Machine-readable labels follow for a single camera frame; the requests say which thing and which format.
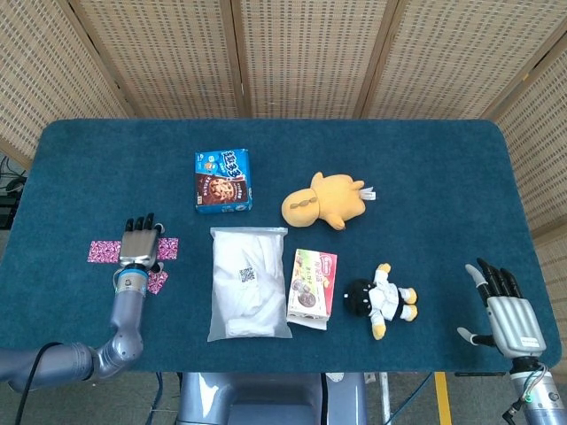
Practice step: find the red white biscuit box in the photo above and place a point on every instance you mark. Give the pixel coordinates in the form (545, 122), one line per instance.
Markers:
(310, 283)

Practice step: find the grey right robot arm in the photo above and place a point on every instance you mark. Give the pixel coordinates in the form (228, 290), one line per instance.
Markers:
(545, 394)

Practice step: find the blue chocolate cookie box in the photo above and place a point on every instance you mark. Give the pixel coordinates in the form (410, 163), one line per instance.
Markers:
(221, 186)

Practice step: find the black bar under table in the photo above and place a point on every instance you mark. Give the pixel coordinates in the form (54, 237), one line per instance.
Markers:
(478, 374)

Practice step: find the yellow floor tape strip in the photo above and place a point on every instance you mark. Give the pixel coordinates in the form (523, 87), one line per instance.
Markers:
(443, 398)

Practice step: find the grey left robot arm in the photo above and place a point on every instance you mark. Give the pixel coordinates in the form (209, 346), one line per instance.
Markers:
(126, 310)

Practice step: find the black equipment box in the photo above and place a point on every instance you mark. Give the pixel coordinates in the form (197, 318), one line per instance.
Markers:
(6, 212)

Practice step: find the white metal frame leg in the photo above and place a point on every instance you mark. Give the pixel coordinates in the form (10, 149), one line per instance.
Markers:
(384, 398)

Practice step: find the yellow plush dinosaur toy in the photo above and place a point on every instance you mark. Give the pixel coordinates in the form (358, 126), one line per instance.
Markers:
(323, 199)

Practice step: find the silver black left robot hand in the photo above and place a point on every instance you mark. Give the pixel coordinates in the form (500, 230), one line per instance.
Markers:
(138, 248)

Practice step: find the grey blue robot torso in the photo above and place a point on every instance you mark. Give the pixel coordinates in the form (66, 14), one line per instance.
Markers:
(266, 398)

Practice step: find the frosted bag with white garment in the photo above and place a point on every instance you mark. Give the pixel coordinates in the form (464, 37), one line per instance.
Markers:
(248, 292)

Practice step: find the black penguin plush toy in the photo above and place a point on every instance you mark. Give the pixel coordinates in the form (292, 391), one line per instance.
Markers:
(361, 299)

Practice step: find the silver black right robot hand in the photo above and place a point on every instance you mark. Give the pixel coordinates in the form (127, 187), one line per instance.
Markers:
(516, 323)

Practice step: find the blue felt table cover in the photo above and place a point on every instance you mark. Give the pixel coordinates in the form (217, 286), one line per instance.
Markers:
(398, 155)

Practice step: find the woven rattan folding screen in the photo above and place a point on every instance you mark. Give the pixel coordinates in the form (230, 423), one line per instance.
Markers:
(310, 53)

